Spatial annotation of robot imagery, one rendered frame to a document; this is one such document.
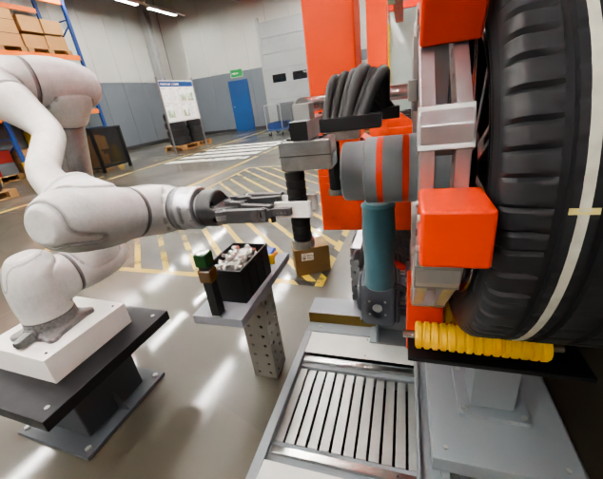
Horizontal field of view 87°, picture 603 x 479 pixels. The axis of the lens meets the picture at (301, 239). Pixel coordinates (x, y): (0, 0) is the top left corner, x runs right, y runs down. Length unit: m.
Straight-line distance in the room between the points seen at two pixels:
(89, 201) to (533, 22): 0.62
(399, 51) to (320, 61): 12.57
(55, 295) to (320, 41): 1.18
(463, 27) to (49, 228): 0.63
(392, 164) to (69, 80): 0.90
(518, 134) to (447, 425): 0.75
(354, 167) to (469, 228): 0.34
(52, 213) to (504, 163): 0.60
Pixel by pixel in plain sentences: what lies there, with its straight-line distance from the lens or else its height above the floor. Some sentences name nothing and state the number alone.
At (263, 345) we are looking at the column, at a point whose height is 0.15.
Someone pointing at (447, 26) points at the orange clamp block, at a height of 1.07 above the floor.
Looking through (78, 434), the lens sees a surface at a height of 0.02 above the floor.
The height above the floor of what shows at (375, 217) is 0.71.
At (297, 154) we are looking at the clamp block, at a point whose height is 0.93.
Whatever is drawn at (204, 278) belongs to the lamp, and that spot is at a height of 0.59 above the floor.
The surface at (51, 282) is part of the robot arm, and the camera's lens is 1.31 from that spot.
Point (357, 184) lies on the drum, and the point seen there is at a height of 0.84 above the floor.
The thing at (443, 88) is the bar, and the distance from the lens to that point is 0.68.
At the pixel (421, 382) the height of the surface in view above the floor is 0.15.
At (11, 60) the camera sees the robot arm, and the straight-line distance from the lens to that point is 1.15.
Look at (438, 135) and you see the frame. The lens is 0.44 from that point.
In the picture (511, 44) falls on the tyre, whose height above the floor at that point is 1.04.
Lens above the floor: 1.01
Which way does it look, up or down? 24 degrees down
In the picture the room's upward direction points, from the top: 8 degrees counter-clockwise
